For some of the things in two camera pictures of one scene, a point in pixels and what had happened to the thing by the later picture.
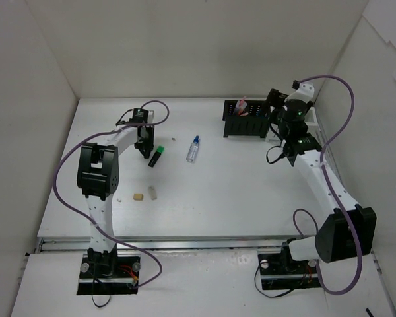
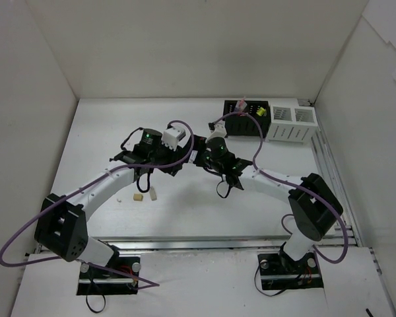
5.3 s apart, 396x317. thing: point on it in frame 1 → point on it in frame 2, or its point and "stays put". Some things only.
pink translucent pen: (241, 105) stays put
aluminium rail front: (173, 244) stays put
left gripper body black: (144, 141) → (177, 157)
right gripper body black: (274, 99) → (202, 153)
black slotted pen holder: (245, 118) stays put
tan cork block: (138, 197) stays put
